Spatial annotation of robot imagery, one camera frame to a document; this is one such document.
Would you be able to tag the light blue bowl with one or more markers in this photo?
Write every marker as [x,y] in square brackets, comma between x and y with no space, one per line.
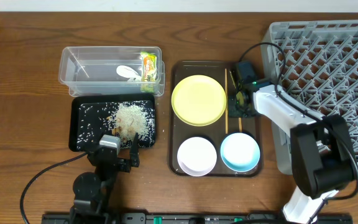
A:
[240,152]

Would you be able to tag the black plastic tray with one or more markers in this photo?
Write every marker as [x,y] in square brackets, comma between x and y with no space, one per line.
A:
[75,124]

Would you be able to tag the white napkin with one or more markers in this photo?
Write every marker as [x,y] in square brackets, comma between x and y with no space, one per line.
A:
[129,73]

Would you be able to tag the dark brown serving tray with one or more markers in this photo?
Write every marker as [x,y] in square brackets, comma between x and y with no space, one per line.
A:
[215,133]

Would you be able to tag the green orange snack wrapper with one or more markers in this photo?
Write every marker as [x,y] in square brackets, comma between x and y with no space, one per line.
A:
[149,72]

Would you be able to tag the white bowl with food scraps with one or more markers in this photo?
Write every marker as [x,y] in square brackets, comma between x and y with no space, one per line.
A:
[196,156]

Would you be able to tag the grey dishwasher rack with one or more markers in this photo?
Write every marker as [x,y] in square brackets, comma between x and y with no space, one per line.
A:
[320,63]

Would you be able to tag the wooden chopstick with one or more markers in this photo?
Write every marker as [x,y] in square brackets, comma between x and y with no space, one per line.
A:
[239,118]
[226,93]

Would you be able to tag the pile of rice scraps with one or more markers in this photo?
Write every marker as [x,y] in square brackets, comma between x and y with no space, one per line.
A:
[130,119]

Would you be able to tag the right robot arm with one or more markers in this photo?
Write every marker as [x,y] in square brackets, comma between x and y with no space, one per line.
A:
[322,157]

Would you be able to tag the clear plastic bin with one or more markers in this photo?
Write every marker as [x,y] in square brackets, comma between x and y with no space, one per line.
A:
[92,70]

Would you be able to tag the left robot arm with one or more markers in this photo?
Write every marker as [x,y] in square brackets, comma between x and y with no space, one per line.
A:
[93,189]

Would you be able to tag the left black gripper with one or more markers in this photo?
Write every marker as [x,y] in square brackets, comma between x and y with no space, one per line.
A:
[117,165]

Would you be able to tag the yellow plate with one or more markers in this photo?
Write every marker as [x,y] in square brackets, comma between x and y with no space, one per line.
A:
[199,100]

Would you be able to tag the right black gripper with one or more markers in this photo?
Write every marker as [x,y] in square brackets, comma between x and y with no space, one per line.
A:
[238,104]

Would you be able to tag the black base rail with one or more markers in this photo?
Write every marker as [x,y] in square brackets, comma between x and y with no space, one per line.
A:
[141,218]

